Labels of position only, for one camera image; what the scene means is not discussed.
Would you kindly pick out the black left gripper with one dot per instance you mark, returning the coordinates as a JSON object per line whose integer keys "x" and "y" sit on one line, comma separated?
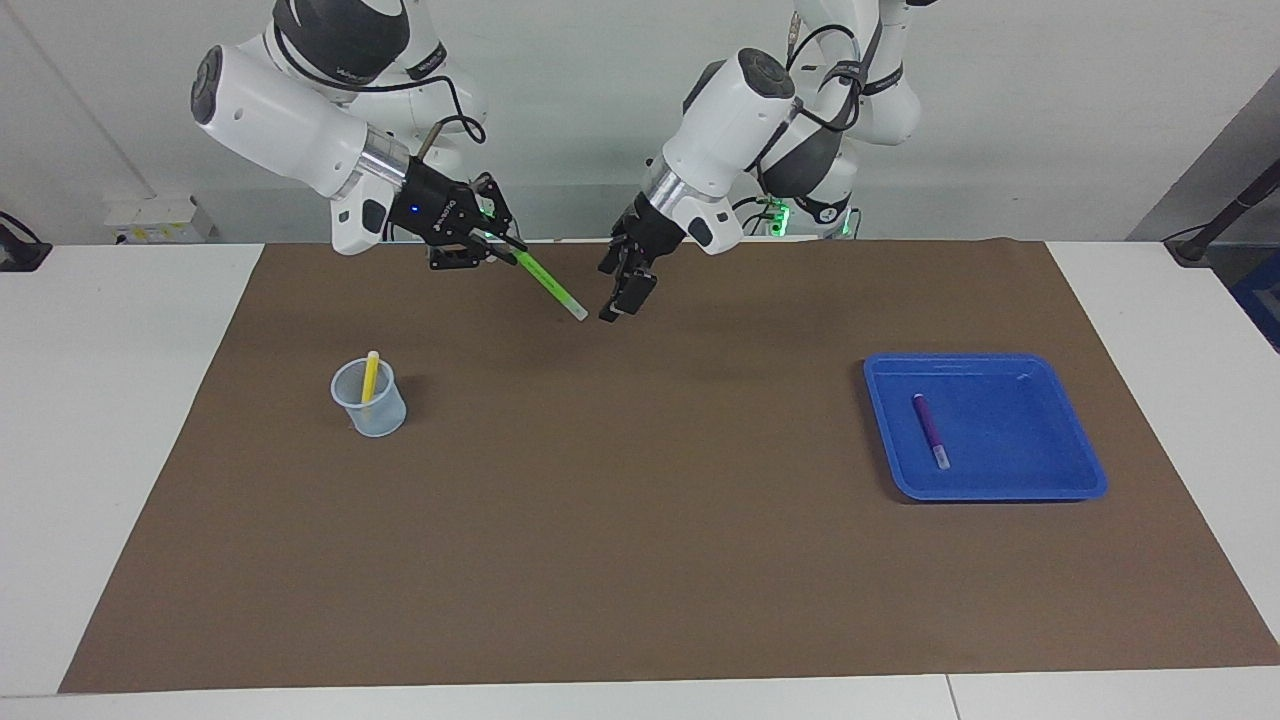
{"x": 650, "y": 230}

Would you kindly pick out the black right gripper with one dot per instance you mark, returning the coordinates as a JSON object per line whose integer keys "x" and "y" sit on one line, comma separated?
{"x": 435, "y": 205}

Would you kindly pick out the green marker pen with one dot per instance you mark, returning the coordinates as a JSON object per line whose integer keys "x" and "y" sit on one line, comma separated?
{"x": 545, "y": 280}

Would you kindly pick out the purple marker pen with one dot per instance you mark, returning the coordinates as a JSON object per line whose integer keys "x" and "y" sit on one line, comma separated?
{"x": 930, "y": 430}

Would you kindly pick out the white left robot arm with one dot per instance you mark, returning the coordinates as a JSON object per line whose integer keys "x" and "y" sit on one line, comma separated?
{"x": 730, "y": 120}

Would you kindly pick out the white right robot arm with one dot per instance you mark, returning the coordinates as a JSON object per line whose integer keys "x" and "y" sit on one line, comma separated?
{"x": 280, "y": 115}

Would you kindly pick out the blue plastic tray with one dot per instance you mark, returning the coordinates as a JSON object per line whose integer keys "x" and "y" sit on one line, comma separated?
{"x": 1010, "y": 430}

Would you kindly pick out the yellow marker pen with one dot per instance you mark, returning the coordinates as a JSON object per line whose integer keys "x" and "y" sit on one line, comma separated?
{"x": 370, "y": 378}

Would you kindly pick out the clear plastic cup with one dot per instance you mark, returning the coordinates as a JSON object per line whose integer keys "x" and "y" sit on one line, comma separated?
{"x": 385, "y": 420}

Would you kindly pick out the brown table mat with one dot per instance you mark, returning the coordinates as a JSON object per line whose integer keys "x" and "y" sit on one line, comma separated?
{"x": 640, "y": 520}

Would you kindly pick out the blue crate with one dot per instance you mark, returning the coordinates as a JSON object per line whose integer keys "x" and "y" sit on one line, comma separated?
{"x": 1262, "y": 295}

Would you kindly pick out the white wall socket box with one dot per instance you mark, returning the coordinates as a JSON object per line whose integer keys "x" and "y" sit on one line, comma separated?
{"x": 150, "y": 215}

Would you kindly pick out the black clamp mount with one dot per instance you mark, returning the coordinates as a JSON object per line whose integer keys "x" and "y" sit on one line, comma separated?
{"x": 20, "y": 255}

